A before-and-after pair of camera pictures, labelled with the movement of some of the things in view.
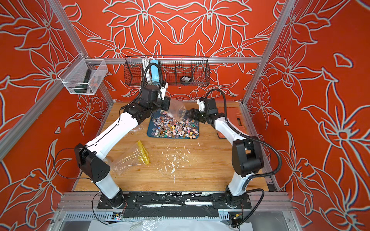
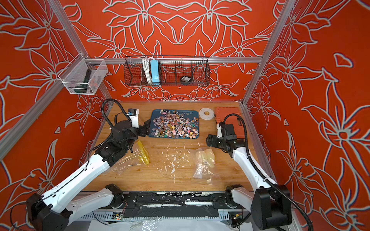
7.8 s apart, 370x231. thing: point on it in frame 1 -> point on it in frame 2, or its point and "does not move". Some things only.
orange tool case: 235,117 does not move
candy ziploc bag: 136,155 does not move
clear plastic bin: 84,76 does not move
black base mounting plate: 178,205 does not move
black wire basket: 177,70 does not move
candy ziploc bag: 177,110 -> 204,163
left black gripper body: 164,105 -> 142,131
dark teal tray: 162,125 does not move
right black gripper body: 204,116 -> 219,142
